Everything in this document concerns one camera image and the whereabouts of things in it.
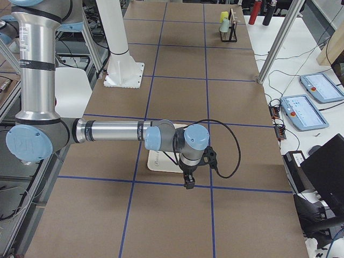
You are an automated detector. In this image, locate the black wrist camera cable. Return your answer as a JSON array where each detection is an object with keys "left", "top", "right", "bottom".
[{"left": 188, "top": 119, "right": 241, "bottom": 179}]

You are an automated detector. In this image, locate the black wire cup rack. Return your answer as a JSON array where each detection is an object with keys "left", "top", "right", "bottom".
[{"left": 219, "top": 8, "right": 238, "bottom": 42}]

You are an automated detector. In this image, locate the cream rabbit tray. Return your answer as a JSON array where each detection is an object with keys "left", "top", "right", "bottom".
[{"left": 144, "top": 119, "right": 182, "bottom": 173}]

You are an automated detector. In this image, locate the teach pendant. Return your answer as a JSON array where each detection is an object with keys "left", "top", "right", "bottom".
[
  {"left": 281, "top": 95, "right": 329, "bottom": 131},
  {"left": 300, "top": 73, "right": 343, "bottom": 104}
]

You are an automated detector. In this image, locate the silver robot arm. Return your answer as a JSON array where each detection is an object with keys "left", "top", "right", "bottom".
[{"left": 6, "top": 1, "right": 210, "bottom": 189}]

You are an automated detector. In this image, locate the far teach pendant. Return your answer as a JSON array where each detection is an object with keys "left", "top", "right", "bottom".
[{"left": 300, "top": 73, "right": 343, "bottom": 104}]

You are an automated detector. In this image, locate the pale green cup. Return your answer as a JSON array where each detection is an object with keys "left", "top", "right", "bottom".
[{"left": 219, "top": 18, "right": 230, "bottom": 33}]

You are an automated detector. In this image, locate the black bottle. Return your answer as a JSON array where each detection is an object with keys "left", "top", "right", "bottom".
[{"left": 262, "top": 0, "right": 277, "bottom": 26}]

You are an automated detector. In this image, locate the near teach pendant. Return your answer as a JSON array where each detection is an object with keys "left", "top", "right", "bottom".
[{"left": 281, "top": 95, "right": 329, "bottom": 131}]

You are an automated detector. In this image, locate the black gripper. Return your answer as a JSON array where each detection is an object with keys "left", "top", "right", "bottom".
[{"left": 179, "top": 160, "right": 198, "bottom": 190}]

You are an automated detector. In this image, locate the orange black circuit board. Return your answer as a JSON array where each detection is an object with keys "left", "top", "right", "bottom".
[{"left": 268, "top": 105, "right": 281, "bottom": 119}]

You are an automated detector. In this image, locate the black box with label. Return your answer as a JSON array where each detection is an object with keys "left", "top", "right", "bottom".
[{"left": 282, "top": 150, "right": 315, "bottom": 193}]

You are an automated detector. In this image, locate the red bottle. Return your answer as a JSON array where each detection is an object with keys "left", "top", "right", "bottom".
[{"left": 248, "top": 0, "right": 262, "bottom": 25}]

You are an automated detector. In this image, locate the yellow cup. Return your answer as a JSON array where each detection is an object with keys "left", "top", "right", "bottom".
[{"left": 220, "top": 11, "right": 229, "bottom": 23}]

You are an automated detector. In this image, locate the white chair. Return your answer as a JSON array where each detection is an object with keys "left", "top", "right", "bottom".
[{"left": 55, "top": 67, "right": 92, "bottom": 118}]

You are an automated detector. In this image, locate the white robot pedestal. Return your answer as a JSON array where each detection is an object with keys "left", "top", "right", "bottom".
[{"left": 96, "top": 0, "right": 145, "bottom": 89}]

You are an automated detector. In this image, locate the aluminium frame post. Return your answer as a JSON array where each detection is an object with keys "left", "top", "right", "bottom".
[{"left": 257, "top": 0, "right": 305, "bottom": 84}]

